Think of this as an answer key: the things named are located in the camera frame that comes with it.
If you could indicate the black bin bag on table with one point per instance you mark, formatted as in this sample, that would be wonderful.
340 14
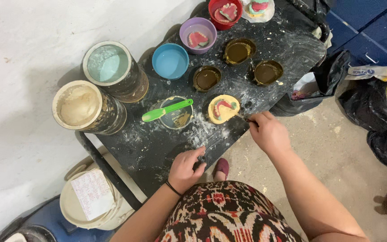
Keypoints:
324 77

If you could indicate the empty brass flask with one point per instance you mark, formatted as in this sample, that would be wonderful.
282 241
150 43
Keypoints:
267 72
206 78
239 51

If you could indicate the pink denture on green cast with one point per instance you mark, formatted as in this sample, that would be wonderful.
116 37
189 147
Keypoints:
198 39

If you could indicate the purple plastic bowl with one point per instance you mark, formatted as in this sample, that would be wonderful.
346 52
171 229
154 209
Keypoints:
198 33

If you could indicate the green plastic spatula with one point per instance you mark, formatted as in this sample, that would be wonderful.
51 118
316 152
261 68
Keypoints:
166 110

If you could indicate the black work table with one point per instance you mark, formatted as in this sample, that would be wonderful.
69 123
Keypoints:
281 40

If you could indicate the tin of beige powder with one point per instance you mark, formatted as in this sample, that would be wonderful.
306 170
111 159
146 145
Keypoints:
86 107

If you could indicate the black wristband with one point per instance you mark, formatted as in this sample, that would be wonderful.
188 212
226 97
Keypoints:
173 188

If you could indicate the blue plastic barrel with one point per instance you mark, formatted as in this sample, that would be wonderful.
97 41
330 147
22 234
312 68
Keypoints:
42 223

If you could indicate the clear rubber mixing bowl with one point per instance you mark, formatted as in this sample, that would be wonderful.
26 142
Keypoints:
179 117

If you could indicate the large black rubbish bag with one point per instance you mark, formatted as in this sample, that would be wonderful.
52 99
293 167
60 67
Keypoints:
375 117

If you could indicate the handwritten paper note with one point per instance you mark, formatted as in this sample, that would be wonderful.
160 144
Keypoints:
92 193

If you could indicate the pink denture in yellow plaster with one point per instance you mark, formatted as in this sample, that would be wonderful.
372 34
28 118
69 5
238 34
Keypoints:
223 107

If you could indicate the blue plastic bowl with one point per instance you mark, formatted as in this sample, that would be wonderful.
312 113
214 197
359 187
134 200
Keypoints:
170 61

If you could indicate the flask with yellow plaster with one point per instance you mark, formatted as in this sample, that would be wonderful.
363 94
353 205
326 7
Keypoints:
221 116

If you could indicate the white lidded bucket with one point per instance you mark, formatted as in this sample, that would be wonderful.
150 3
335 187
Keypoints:
79 208

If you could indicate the tin of blue-green powder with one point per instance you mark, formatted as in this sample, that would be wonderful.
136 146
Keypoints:
113 69

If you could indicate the small metal carving knife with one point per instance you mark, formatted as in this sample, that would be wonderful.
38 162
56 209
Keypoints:
241 117

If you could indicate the patterned red black dress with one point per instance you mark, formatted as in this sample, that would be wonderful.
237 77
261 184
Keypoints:
227 215

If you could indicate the person's right hand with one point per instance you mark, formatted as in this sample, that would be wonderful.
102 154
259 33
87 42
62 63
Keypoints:
270 134

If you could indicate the blue metal cabinet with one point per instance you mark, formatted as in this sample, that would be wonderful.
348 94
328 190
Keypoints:
371 30

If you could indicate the white cloth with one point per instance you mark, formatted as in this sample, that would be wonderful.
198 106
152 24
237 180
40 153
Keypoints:
326 36

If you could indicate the maroon shoe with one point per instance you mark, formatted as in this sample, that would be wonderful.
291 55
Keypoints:
221 167

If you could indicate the person's left hand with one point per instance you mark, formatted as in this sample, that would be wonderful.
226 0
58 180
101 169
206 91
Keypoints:
181 173

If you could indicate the red plastic bowl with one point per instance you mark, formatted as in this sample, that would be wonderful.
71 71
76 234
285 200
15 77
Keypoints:
224 13

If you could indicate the black pipe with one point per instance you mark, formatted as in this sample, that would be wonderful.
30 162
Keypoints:
314 18

